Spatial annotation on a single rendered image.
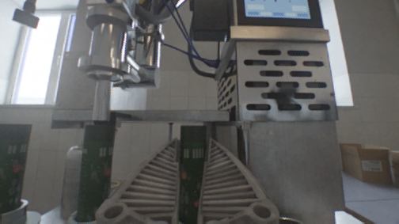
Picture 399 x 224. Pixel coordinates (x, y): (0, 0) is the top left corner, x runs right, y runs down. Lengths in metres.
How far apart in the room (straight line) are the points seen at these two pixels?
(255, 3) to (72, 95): 0.37
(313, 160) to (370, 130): 2.32
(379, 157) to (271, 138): 1.56
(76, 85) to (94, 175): 0.20
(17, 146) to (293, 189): 0.37
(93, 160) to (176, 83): 1.58
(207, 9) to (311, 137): 0.29
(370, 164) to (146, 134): 1.96
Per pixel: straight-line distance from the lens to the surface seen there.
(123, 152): 1.86
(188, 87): 1.72
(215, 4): 0.35
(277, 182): 0.28
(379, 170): 1.81
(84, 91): 0.35
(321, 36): 0.34
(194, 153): 0.17
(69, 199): 0.40
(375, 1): 3.44
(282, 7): 0.35
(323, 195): 0.32
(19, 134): 0.27
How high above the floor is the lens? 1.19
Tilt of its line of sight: 10 degrees up
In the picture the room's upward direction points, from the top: straight up
